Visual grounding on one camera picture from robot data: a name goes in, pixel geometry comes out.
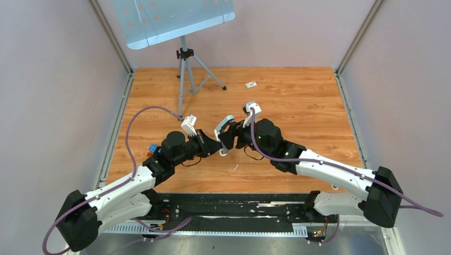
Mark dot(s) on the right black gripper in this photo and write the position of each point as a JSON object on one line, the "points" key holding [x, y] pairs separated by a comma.
{"points": [[227, 138]]}

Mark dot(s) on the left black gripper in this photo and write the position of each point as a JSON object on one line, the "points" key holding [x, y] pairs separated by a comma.
{"points": [[209, 146]]}

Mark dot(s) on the white stapler body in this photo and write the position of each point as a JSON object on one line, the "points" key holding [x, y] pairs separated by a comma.
{"points": [[223, 135]]}

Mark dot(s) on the white staple box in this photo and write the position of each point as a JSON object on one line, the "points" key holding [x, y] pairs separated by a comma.
{"points": [[250, 85]]}

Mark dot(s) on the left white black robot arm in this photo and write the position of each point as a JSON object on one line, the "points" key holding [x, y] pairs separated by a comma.
{"points": [[83, 216]]}

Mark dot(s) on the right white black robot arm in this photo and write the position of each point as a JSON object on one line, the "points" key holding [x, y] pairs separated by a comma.
{"points": [[374, 194]]}

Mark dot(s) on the grey tripod stand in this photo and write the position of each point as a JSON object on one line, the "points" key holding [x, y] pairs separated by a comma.
{"points": [[185, 73]]}

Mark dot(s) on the silver perforated music stand tray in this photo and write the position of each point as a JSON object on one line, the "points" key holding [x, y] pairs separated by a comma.
{"points": [[145, 23]]}

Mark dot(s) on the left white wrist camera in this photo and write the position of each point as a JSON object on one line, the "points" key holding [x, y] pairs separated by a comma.
{"points": [[188, 124]]}

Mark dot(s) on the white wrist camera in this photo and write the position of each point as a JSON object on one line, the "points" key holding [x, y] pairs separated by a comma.
{"points": [[188, 124], [252, 111]]}

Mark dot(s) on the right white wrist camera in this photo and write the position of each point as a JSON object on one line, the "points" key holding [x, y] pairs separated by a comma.
{"points": [[252, 111]]}

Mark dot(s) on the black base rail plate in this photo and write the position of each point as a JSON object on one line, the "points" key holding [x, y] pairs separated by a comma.
{"points": [[243, 214]]}

